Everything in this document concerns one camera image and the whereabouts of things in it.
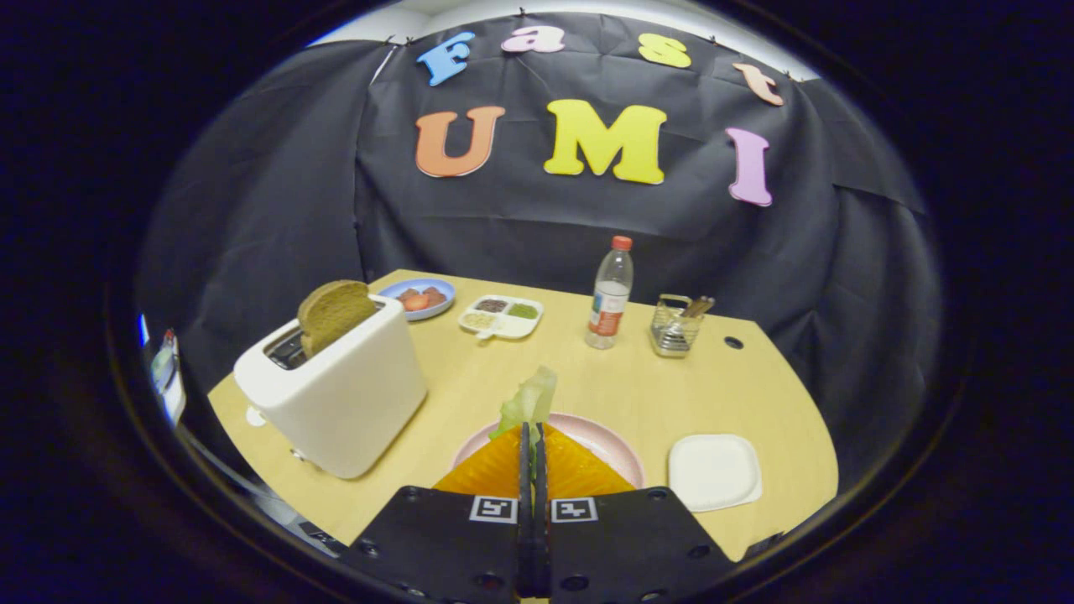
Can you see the clear plastic water bottle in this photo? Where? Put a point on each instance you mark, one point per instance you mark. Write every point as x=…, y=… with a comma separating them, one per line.
x=610, y=302

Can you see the white object with coloured labels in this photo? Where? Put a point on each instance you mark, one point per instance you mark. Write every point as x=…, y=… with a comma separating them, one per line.
x=168, y=377

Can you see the metal mesh basket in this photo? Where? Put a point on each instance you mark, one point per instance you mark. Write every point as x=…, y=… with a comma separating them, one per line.
x=675, y=335

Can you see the white toaster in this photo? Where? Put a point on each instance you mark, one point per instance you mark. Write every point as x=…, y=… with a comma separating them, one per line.
x=352, y=403

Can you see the blue plate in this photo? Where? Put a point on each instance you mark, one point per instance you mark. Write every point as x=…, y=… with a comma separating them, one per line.
x=390, y=291

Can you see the green lettuce leaf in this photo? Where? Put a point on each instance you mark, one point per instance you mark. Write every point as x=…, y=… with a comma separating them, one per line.
x=533, y=398

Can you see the small white round disc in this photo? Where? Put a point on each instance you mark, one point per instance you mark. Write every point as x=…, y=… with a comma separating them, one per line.
x=254, y=415

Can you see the white divided tray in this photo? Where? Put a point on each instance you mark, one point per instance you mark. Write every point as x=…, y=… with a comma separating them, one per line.
x=503, y=327

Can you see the white square plate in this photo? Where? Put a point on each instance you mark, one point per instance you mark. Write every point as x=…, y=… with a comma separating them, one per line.
x=713, y=470

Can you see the brown bread slice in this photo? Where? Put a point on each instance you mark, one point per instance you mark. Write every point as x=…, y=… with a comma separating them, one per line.
x=336, y=310

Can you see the red meat slices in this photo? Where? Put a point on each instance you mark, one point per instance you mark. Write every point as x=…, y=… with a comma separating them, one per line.
x=417, y=300

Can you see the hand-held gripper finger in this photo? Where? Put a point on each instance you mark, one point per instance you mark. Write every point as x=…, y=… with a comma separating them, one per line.
x=526, y=537
x=542, y=537

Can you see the pink plate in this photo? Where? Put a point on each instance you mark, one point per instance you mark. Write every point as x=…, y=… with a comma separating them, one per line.
x=604, y=445

